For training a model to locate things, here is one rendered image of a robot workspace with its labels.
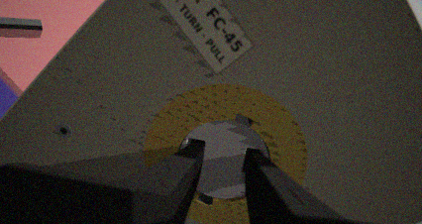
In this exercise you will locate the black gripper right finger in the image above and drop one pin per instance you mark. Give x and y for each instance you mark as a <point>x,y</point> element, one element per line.
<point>275,198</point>

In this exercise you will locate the grey cylinder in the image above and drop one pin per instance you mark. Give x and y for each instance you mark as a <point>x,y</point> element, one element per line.
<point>226,146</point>

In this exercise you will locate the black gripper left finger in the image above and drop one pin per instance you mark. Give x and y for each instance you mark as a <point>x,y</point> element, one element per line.
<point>160,194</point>

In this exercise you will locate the dark grey flat bar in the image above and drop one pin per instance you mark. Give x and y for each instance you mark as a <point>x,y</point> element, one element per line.
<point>16,23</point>

